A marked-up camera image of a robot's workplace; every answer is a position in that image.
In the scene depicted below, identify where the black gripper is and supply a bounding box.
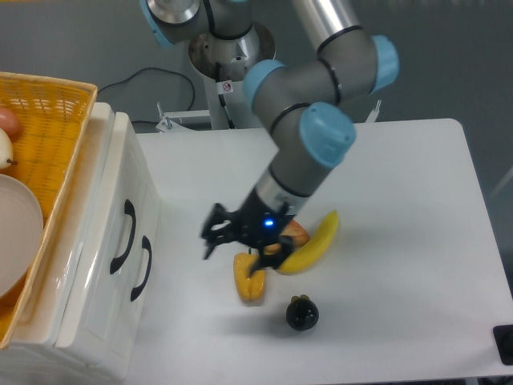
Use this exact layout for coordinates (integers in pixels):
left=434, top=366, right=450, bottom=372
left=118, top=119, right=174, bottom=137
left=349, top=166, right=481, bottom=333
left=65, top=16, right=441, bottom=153
left=200, top=188, right=299, bottom=278

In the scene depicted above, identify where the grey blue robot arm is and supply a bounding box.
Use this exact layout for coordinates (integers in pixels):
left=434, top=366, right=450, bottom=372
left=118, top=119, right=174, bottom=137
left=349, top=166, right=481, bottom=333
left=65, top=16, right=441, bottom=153
left=139, top=1, right=400, bottom=272

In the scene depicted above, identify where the white drawer cabinet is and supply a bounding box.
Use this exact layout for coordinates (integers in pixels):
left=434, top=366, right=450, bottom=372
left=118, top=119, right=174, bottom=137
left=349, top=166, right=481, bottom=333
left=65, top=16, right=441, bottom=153
left=0, top=102, right=162, bottom=385

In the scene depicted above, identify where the yellow bell pepper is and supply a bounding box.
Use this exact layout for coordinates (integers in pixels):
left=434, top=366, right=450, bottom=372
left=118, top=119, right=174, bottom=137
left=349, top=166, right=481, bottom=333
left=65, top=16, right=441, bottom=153
left=232, top=253, right=266, bottom=303

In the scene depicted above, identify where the brown pastry bread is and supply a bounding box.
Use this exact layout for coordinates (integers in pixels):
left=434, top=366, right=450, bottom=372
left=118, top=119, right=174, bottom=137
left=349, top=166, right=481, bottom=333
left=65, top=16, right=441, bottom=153
left=264, top=219, right=309, bottom=254

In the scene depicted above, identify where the yellow banana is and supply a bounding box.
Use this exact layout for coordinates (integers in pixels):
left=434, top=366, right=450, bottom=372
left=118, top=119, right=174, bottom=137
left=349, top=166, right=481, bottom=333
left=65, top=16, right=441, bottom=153
left=277, top=211, right=339, bottom=274

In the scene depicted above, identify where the dark purple mangosteen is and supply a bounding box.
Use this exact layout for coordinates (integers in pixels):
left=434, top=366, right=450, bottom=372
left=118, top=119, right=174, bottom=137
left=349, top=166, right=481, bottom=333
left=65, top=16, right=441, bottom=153
left=285, top=294, right=319, bottom=331

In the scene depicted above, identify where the beige plate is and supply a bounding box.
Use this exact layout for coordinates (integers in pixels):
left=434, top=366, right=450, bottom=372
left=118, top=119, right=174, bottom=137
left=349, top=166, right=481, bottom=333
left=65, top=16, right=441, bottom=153
left=1, top=175, right=43, bottom=295

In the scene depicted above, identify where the orange woven basket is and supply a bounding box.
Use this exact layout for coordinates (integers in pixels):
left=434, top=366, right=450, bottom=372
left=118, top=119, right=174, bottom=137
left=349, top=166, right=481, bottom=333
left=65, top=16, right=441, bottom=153
left=1, top=72, right=98, bottom=348

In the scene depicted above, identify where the white pear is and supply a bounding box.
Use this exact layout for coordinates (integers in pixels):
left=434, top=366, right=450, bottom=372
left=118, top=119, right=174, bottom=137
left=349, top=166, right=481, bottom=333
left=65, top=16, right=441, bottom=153
left=0, top=128, right=18, bottom=169

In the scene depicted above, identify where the red apple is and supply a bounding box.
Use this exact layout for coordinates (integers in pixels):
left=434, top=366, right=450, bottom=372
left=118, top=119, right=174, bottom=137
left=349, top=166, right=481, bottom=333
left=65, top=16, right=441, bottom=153
left=0, top=107, right=22, bottom=139

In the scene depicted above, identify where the black object at table edge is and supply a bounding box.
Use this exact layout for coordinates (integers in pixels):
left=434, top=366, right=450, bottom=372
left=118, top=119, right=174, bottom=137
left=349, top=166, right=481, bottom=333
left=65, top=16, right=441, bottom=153
left=492, top=324, right=513, bottom=366

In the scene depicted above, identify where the black cable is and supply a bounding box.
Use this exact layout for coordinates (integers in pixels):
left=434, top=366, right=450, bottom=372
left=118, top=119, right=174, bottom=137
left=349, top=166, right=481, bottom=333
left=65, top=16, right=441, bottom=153
left=98, top=67, right=196, bottom=111

